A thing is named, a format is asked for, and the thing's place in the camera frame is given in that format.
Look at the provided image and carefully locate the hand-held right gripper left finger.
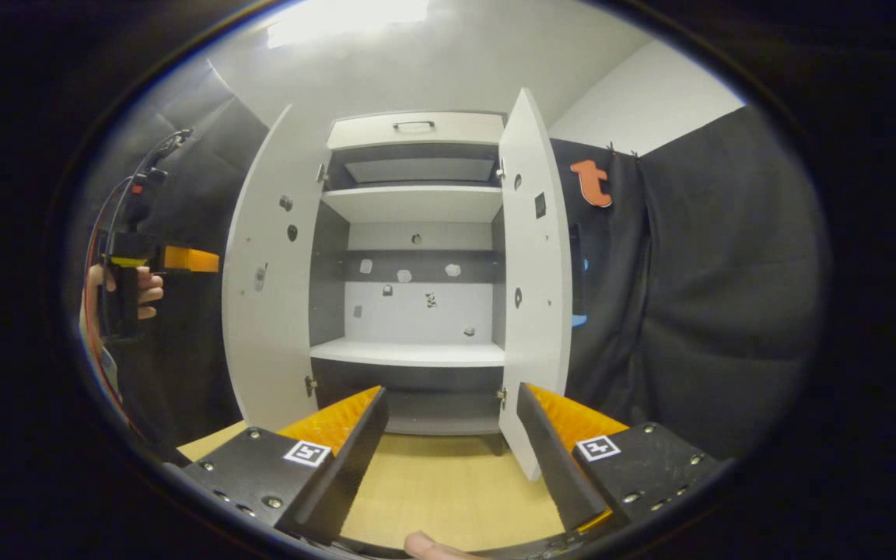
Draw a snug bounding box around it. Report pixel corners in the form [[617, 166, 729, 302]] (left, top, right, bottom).
[[164, 385, 389, 545]]

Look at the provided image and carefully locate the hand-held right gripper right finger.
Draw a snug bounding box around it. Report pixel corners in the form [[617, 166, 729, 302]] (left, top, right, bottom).
[[516, 381, 721, 534]]

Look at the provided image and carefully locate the camera sticker shoe cabinet door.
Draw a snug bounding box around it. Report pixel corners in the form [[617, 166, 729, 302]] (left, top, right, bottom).
[[221, 105, 332, 432]]

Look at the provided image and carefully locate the shell sticker shoe cabinet door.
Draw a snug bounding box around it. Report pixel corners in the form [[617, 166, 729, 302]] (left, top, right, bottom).
[[499, 87, 573, 481]]

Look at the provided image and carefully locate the grey double-door shoe cabinet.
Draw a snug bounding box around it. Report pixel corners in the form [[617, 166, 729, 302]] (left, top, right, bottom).
[[221, 87, 573, 481]]

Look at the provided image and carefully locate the white cabinet shelf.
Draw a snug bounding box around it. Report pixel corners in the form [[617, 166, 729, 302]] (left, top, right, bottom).
[[321, 185, 503, 224], [310, 337, 507, 368]]

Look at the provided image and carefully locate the grey cabinet drawer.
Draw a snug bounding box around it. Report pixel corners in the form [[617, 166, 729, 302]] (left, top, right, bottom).
[[327, 111, 506, 150]]

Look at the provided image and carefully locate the black backdrop cloth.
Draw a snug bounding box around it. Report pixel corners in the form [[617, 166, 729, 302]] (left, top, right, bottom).
[[67, 58, 830, 467]]

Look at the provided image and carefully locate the ceiling light panel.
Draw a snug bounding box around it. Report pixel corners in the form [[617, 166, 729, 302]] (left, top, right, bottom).
[[265, 0, 429, 49]]

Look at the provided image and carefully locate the red cable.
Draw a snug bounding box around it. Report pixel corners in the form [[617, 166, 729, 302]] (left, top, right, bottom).
[[82, 177, 145, 436]]

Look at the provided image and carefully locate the black cable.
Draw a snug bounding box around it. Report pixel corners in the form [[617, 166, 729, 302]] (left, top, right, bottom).
[[106, 128, 194, 257]]

